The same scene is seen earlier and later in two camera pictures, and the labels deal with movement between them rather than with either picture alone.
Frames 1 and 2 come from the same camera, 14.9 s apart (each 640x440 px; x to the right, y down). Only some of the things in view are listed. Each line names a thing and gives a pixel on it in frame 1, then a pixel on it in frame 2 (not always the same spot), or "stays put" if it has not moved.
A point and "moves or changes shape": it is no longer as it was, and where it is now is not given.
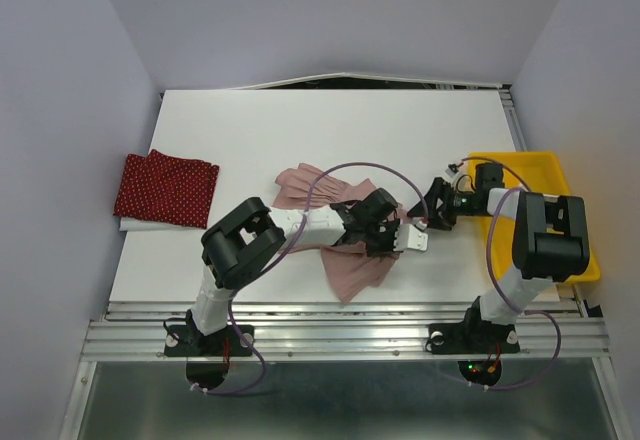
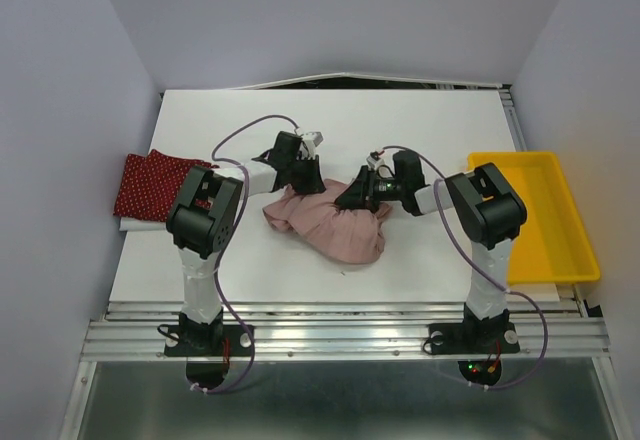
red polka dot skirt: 167,189 stays put
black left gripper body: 380,237 to 290,167
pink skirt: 349,265 moves or changes shape
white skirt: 141,224 stays put
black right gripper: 437,216 to 360,193
